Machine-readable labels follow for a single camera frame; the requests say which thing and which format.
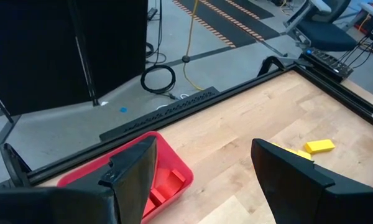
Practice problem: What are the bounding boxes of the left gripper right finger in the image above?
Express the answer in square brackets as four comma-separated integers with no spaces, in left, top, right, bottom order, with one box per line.
[251,138,373,224]

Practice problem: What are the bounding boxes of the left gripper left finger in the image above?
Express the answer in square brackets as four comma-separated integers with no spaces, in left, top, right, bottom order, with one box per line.
[0,136,158,224]

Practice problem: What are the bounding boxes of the red wooden block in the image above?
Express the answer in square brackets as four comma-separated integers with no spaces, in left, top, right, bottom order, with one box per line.
[149,188,167,207]

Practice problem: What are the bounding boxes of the yellow wooden block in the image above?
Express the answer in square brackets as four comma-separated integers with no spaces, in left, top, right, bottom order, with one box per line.
[303,139,336,155]
[272,142,312,161]

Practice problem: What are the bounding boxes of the red plastic bin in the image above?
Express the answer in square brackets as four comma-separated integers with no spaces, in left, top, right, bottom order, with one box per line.
[57,131,195,224]

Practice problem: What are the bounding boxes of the black perforated strip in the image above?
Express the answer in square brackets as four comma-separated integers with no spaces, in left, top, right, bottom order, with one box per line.
[99,86,221,142]

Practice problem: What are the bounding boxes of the black electronics box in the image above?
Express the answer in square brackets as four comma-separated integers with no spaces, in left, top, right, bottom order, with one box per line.
[304,48,354,82]

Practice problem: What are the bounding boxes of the black folding partition screen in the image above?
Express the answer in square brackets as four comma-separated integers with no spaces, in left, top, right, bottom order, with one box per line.
[0,0,149,152]

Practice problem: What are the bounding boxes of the blue office chair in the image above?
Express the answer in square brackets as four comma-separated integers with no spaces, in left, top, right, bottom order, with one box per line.
[282,0,358,58]

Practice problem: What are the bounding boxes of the black mat orange striped edge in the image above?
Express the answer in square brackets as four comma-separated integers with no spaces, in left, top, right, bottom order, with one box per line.
[201,0,280,42]
[172,0,257,49]

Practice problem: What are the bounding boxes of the black power strip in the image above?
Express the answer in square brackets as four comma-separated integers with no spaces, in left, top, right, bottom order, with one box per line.
[146,7,159,22]

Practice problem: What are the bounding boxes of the coiled black cable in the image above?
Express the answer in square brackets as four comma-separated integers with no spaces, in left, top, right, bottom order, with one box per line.
[140,64,177,95]

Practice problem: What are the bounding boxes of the white cable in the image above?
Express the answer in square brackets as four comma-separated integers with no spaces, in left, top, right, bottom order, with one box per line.
[157,93,190,110]

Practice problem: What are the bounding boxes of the black floor cables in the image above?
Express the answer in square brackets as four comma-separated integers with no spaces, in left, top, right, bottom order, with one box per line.
[338,30,373,70]

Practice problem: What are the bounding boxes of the yellow extension cable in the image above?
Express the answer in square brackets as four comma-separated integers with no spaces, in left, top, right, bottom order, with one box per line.
[182,0,205,91]

